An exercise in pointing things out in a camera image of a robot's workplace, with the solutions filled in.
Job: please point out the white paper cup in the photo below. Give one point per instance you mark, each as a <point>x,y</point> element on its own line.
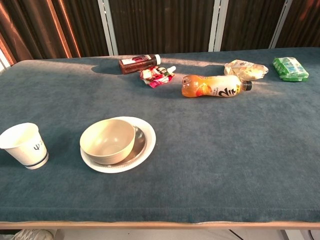
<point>23,146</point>

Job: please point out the blue table cloth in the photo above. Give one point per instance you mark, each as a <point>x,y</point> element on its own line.
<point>175,140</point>

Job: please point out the white paper plate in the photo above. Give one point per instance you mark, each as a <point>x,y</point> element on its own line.
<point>148,142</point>

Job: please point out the silver metal dish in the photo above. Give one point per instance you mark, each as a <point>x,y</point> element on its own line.
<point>138,145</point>

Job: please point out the crumpled red white pouch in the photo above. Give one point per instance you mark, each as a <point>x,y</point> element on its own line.
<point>156,76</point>

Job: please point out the beige bowl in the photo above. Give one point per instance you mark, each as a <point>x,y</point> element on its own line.
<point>107,141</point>

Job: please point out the brown drink bottle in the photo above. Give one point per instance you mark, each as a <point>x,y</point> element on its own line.
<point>137,63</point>

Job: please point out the orange juice bottle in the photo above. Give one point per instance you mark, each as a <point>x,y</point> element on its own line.
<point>212,86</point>

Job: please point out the crumpled yellow snack wrapper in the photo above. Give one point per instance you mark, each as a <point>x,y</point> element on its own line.
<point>246,68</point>

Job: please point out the green tissue pack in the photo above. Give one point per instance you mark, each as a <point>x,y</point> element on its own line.
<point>290,68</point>

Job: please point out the brown curtain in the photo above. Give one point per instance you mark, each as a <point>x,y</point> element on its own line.
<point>37,27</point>

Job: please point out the white plastic bag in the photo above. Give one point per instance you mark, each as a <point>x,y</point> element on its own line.
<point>32,235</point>

